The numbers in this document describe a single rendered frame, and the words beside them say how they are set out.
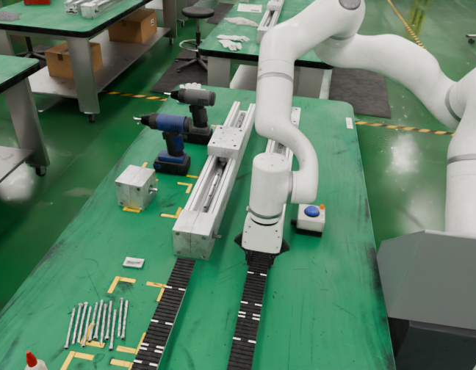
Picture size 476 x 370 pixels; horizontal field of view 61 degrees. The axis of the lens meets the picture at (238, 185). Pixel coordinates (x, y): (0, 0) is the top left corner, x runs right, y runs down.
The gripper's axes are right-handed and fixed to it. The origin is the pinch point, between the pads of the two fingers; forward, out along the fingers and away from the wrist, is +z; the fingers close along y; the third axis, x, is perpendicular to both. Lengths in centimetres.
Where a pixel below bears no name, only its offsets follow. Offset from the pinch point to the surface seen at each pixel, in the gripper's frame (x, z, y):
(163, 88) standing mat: 288, 79, -129
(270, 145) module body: 53, -5, -3
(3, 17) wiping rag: 201, 1, -218
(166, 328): -26.3, -0.2, -17.6
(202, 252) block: -1.0, 0.5, -15.8
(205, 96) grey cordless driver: 62, -18, -31
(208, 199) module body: 19.1, -2.6, -18.8
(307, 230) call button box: 16.2, 1.1, 12.5
